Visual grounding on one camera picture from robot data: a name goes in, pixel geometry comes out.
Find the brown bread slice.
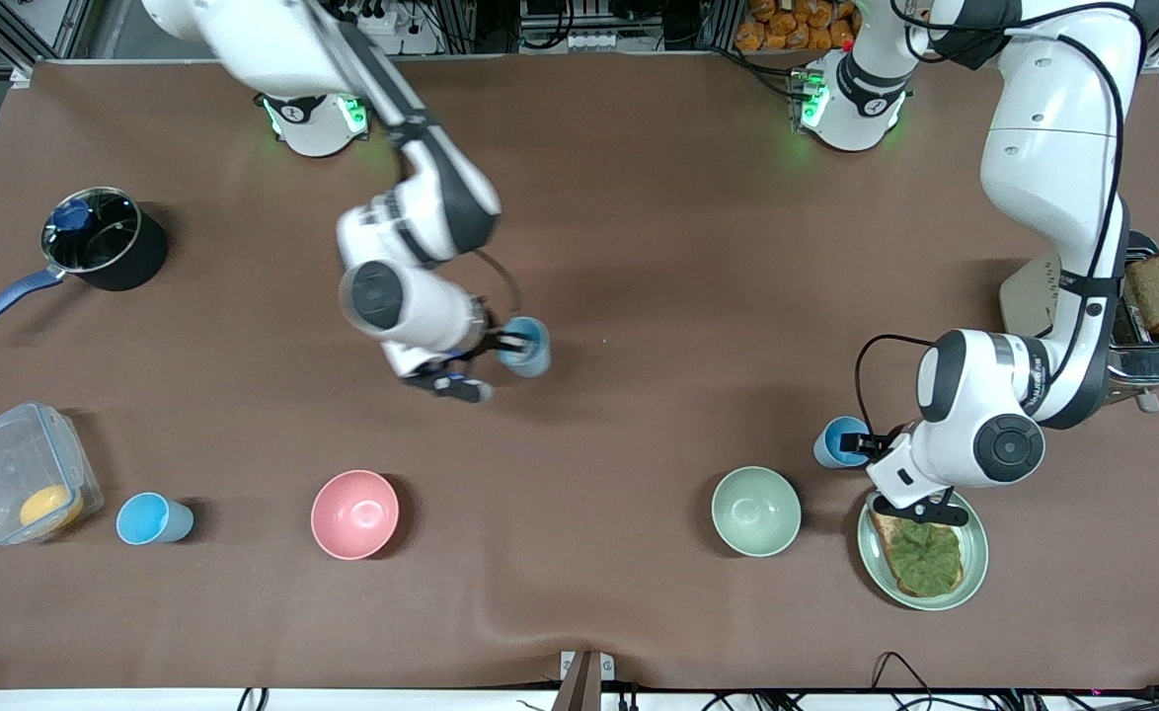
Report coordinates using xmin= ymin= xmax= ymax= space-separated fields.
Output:
xmin=867 ymin=509 xmax=966 ymax=599

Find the glass lid with blue knob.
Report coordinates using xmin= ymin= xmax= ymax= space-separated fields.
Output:
xmin=42 ymin=190 xmax=142 ymax=275

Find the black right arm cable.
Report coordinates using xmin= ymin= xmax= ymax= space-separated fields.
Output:
xmin=471 ymin=247 xmax=524 ymax=319

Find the blue plastic cup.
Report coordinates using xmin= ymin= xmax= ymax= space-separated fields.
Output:
xmin=813 ymin=415 xmax=874 ymax=471
xmin=116 ymin=492 xmax=195 ymax=546

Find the black pot with blue handle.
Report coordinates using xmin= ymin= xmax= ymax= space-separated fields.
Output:
xmin=0 ymin=187 xmax=170 ymax=340

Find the green bowl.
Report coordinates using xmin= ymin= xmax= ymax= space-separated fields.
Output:
xmin=711 ymin=465 xmax=803 ymax=559

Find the black looped floor cable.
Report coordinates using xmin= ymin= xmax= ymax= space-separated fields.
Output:
xmin=870 ymin=651 xmax=938 ymax=694

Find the blue cup with white residue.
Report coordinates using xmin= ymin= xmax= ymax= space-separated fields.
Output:
xmin=497 ymin=315 xmax=553 ymax=380

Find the metal table edge bracket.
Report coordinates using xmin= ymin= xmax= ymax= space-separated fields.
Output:
xmin=559 ymin=649 xmax=616 ymax=711

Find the beige chrome toaster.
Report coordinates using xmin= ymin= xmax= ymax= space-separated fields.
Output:
xmin=998 ymin=229 xmax=1159 ymax=415

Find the green plate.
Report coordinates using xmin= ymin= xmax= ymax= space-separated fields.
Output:
xmin=856 ymin=489 xmax=990 ymax=612

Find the green lettuce leaf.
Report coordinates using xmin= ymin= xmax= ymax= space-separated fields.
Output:
xmin=883 ymin=518 xmax=965 ymax=598

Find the clear plastic container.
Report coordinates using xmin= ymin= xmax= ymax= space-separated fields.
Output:
xmin=0 ymin=400 xmax=106 ymax=547

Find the orange round food piece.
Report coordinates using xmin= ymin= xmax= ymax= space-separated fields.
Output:
xmin=18 ymin=483 xmax=86 ymax=531

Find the bag of orange buns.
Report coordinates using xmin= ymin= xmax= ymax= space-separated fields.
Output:
xmin=734 ymin=0 xmax=862 ymax=53

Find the pink bowl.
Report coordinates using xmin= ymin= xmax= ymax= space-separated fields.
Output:
xmin=310 ymin=469 xmax=401 ymax=562

